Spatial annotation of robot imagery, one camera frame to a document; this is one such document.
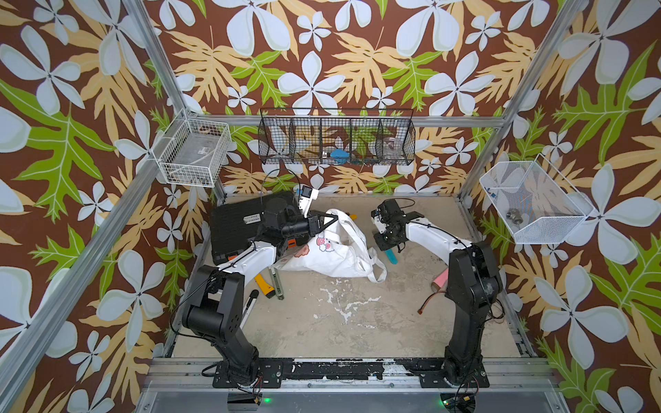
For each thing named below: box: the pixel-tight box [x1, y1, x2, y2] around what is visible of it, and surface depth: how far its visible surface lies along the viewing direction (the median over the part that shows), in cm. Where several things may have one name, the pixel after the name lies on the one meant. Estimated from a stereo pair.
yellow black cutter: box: [253, 273, 277, 299], surface depth 92 cm
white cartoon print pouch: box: [274, 209, 388, 284], surface depth 84 cm
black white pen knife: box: [239, 289, 260, 329], surface depth 89 cm
